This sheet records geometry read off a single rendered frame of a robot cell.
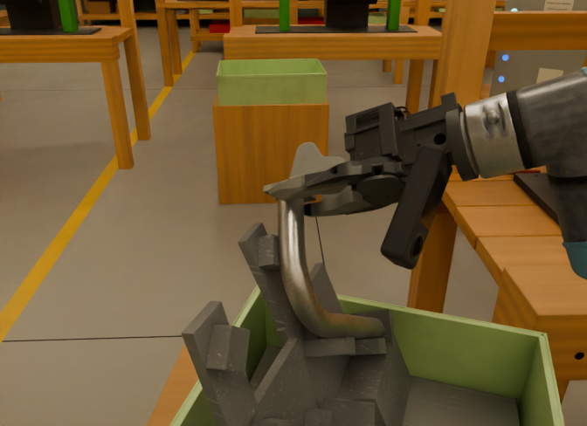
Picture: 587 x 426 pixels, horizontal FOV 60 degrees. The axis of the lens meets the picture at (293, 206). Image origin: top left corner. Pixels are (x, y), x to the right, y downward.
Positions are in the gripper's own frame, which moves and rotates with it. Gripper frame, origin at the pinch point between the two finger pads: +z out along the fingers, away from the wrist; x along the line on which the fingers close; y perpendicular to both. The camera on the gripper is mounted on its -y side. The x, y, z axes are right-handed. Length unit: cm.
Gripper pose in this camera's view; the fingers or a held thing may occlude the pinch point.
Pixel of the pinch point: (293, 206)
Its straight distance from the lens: 57.9
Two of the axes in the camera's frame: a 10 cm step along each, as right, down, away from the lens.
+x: -5.0, -3.1, -8.0
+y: -0.3, -9.3, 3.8
